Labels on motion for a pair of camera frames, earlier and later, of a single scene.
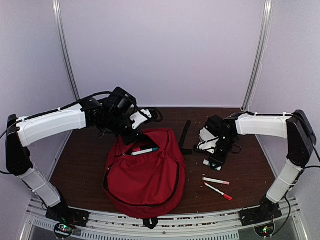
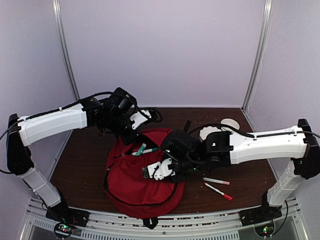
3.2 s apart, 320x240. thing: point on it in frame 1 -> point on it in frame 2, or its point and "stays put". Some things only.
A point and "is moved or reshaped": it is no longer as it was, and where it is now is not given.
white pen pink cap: [216, 180] stays put
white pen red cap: [229, 197] stays put
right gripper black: [219, 161] -> [178, 179]
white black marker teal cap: [145, 151] stays put
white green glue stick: [206, 162] is moved or reshaped
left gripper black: [137, 134] stays put
